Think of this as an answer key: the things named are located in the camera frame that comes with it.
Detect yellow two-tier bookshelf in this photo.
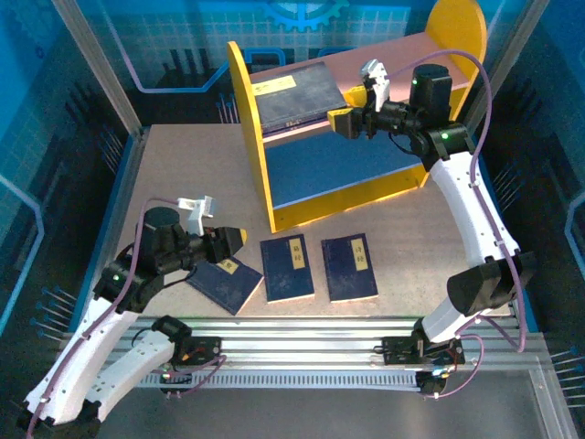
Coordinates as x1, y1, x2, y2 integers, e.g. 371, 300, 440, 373
227, 0, 488, 234

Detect black connector box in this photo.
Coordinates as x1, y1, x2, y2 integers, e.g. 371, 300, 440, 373
158, 365, 194, 397
418, 369, 452, 399

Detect grey steel platform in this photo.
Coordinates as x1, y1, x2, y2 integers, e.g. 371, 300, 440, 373
27, 365, 580, 439

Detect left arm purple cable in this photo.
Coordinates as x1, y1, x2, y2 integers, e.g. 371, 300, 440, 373
25, 196, 229, 439

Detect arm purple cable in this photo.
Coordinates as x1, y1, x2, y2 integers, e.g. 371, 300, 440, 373
25, 196, 229, 439
386, 48, 527, 402

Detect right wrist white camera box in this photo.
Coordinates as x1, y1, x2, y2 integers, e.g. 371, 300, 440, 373
359, 58, 390, 112

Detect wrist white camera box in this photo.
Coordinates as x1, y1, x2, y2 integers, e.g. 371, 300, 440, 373
175, 195, 217, 237
359, 58, 390, 112

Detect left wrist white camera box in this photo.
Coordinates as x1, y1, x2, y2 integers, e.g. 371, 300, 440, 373
175, 195, 217, 237

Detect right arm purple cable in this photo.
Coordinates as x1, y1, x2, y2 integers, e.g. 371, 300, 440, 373
386, 48, 527, 402

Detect blue-edged aluminium side rail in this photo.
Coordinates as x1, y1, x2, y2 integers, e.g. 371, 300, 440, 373
456, 126, 539, 333
68, 126, 152, 333

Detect aluminium frame post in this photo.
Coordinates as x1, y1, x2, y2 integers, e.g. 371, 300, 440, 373
50, 0, 144, 138
460, 0, 549, 138

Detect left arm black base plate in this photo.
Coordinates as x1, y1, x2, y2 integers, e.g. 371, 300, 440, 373
180, 336, 225, 367

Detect aluminium mounting rail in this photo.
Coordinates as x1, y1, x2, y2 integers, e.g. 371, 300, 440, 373
57, 315, 549, 369

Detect slotted grey cable duct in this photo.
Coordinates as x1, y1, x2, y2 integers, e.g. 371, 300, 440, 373
132, 369, 424, 392

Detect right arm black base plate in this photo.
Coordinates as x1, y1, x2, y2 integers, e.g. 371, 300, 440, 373
382, 336, 465, 367

